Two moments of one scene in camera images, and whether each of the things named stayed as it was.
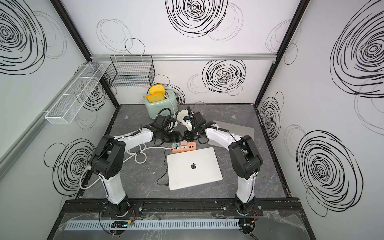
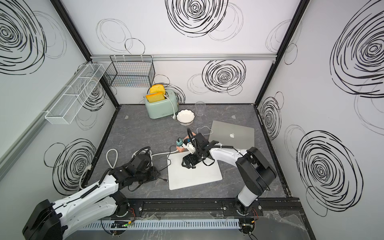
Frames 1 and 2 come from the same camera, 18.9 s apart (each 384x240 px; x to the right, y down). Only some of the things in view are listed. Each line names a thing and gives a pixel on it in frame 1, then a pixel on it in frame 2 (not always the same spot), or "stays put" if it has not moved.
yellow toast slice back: x=156 y=88 stays put
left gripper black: x=175 y=138 -> x=154 y=175
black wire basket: x=133 y=71 stays put
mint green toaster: x=168 y=107 stays put
